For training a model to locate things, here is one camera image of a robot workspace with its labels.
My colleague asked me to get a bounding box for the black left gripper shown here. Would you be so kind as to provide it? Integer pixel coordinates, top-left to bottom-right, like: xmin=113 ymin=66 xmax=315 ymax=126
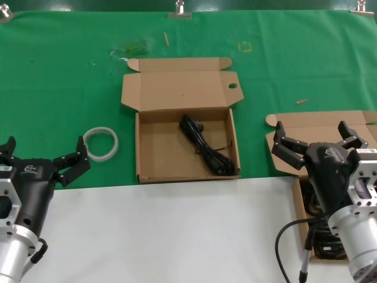
xmin=0 ymin=135 xmax=91 ymax=237

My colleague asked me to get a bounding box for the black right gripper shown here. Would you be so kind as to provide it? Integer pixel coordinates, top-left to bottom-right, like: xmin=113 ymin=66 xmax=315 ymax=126
xmin=270 ymin=120 xmax=369 ymax=215

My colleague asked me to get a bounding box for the black power cable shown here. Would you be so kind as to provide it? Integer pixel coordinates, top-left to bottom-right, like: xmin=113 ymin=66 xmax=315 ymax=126
xmin=178 ymin=113 xmax=237 ymax=177

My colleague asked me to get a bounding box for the open cardboard box with hole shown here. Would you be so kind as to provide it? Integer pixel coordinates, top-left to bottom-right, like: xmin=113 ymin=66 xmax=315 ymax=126
xmin=120 ymin=57 xmax=244 ymax=185

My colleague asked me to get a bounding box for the clear tape roll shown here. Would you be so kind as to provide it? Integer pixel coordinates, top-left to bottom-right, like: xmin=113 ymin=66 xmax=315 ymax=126
xmin=82 ymin=126 xmax=120 ymax=163

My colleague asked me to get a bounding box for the green table cloth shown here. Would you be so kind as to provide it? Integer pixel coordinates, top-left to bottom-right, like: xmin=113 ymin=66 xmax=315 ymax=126
xmin=0 ymin=10 xmax=377 ymax=191

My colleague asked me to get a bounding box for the clear plastic wrapper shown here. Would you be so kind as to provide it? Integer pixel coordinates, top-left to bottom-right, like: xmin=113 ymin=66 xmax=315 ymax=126
xmin=110 ymin=38 xmax=156 ymax=62

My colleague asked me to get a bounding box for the open cardboard box of cables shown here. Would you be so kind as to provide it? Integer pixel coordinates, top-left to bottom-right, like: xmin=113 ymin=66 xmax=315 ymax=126
xmin=264 ymin=110 xmax=377 ymax=263

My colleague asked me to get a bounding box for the silver left camera bracket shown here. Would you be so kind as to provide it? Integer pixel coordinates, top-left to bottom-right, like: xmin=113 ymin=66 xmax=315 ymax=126
xmin=0 ymin=177 xmax=24 ymax=234

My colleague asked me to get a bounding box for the silver camera bracket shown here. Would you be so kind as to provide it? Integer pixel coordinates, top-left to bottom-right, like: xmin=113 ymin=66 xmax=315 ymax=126
xmin=347 ymin=148 xmax=377 ymax=213
xmin=0 ymin=177 xmax=24 ymax=234

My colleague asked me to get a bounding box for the silver right camera bracket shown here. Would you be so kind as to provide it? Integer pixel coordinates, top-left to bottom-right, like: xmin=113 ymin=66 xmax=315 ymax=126
xmin=347 ymin=148 xmax=377 ymax=213

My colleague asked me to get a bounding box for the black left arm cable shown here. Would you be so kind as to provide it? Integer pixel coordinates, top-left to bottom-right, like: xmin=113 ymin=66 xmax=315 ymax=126
xmin=29 ymin=237 xmax=49 ymax=265

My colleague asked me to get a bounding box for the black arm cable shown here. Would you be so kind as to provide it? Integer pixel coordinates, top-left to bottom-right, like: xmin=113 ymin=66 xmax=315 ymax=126
xmin=275 ymin=216 xmax=337 ymax=283
xmin=29 ymin=237 xmax=49 ymax=265

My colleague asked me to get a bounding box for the pile of black cables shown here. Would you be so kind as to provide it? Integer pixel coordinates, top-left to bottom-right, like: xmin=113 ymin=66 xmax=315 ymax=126
xmin=299 ymin=176 xmax=352 ymax=261

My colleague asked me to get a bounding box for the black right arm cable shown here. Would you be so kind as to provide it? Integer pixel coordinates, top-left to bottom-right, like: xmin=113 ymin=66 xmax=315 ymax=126
xmin=275 ymin=216 xmax=337 ymax=283

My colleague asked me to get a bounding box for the cable with metal connector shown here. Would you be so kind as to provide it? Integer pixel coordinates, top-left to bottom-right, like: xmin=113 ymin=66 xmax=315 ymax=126
xmin=297 ymin=228 xmax=318 ymax=283

